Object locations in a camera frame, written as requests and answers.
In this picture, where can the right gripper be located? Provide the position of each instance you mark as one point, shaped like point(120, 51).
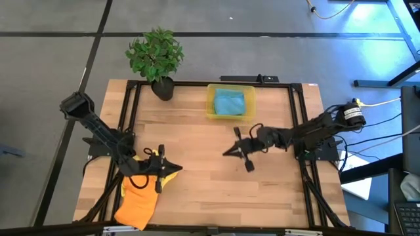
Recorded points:
point(259, 142)

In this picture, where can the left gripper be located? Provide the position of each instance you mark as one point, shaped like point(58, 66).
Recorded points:
point(159, 167)

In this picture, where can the yellow microfiber towel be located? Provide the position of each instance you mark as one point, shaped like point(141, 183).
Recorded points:
point(170, 180)

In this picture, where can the orange microfiber towel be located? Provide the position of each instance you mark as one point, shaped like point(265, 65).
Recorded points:
point(138, 203)

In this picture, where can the blue microfiber towel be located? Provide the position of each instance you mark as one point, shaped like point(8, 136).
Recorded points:
point(229, 103)

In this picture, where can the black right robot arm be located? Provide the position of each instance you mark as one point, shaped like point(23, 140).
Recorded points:
point(315, 131)

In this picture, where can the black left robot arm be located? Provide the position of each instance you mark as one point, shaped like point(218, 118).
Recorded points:
point(101, 134)

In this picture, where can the yellow translucent plastic bin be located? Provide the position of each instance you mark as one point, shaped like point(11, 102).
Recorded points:
point(251, 98)

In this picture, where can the black bar device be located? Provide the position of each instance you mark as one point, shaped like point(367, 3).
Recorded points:
point(243, 78)

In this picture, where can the green plant in black pot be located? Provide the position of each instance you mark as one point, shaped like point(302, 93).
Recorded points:
point(154, 55)

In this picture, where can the black rig crossbeam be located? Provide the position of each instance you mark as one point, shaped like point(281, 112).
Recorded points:
point(65, 228)

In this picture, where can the white paper sheet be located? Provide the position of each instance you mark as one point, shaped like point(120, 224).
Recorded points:
point(359, 188)

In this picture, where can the yellow power plug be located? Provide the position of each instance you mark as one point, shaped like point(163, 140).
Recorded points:
point(359, 103)

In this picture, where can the dark grey monitor back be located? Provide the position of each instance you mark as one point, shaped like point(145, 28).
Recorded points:
point(410, 131)

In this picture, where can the grey crumpled bag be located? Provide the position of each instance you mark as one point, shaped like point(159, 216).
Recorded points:
point(411, 187)

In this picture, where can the black laptop keyboard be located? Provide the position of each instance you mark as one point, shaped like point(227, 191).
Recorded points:
point(408, 218)

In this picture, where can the silver metal bracket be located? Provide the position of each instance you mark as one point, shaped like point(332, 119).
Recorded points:
point(303, 232)
point(121, 228)

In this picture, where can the black aluminium table frame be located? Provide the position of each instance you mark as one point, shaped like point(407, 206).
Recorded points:
point(297, 88)

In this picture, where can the black desk frame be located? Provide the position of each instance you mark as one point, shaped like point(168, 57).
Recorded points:
point(370, 83)

